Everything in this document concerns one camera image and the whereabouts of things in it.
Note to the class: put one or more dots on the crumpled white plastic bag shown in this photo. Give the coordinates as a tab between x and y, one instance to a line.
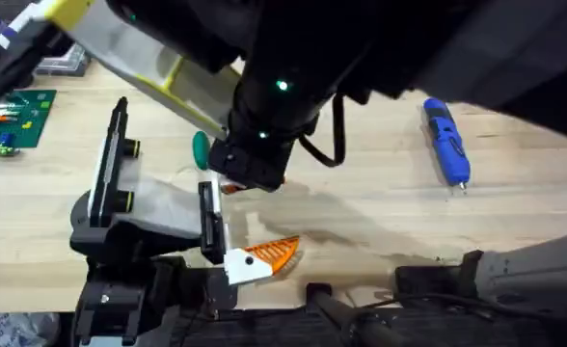
23	330

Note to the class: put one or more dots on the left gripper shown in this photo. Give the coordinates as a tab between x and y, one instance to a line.
168	212

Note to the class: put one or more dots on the green board with toy blocks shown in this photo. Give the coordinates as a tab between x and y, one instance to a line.
18	120

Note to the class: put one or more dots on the teal green toy vegetable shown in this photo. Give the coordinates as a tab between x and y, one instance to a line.
200	150

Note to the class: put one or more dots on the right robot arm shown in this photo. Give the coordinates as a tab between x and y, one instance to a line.
457	48

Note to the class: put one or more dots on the clear plastic parts box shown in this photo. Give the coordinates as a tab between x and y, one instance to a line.
64	61

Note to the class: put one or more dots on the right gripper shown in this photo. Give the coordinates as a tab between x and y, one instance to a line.
259	144

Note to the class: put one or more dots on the blue electric screwdriver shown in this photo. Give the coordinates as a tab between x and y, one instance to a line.
445	142

